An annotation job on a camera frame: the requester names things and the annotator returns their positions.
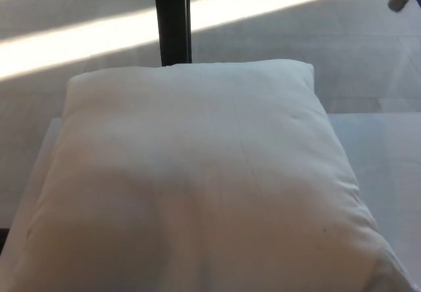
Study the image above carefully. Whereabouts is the white square pillow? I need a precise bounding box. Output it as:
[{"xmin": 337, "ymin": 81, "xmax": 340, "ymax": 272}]
[{"xmin": 3, "ymin": 59, "xmax": 418, "ymax": 292}]

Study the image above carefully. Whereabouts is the black vertical post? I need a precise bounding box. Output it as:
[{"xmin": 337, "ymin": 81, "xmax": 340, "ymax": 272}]
[{"xmin": 153, "ymin": 0, "xmax": 193, "ymax": 67}]

